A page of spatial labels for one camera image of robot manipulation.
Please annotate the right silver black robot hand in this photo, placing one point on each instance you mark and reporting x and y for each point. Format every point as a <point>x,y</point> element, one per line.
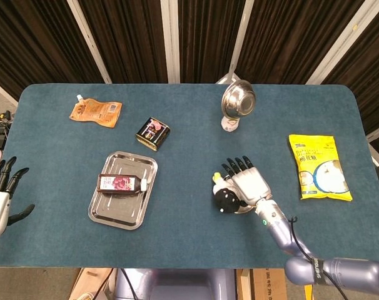
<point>252,184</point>

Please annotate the black white yellow plush toy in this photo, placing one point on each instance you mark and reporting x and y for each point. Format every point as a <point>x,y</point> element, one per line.
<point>225,198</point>

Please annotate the dark drink bottle white cap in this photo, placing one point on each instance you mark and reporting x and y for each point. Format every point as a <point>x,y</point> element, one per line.
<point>120,183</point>

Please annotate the small white bottle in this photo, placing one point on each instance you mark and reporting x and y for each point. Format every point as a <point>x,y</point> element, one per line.
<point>229,124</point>

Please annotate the yellow snack bag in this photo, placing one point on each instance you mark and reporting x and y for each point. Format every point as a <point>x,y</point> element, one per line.
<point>314,156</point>

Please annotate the stainless steel bowl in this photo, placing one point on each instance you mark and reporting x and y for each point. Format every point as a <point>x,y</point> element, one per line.
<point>238,101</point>

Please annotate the blue felt table mat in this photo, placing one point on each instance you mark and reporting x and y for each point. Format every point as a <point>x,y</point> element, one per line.
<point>189,243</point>

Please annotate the brown cardboard box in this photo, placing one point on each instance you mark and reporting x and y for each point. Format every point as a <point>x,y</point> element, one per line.
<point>269,284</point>

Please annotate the black square tin can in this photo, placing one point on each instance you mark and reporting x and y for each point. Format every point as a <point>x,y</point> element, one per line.
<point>152,133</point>

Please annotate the light wooden crate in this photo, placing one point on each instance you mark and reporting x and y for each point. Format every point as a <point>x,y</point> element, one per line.
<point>89,282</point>

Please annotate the rectangular steel tray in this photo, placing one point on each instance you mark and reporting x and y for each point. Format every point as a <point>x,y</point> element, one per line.
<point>120,212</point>

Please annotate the lavender robot torso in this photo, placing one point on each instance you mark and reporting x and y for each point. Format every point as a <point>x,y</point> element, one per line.
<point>177,284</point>

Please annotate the orange spout pouch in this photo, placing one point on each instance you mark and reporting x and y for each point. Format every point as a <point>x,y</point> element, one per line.
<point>97,112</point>

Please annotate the dark brown curtain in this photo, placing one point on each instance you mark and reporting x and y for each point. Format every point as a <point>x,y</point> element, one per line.
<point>130,37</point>

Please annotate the white frame post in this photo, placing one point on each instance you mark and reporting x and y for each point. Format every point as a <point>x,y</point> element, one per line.
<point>239,40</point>
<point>89,40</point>
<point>170,40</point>
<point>342,40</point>

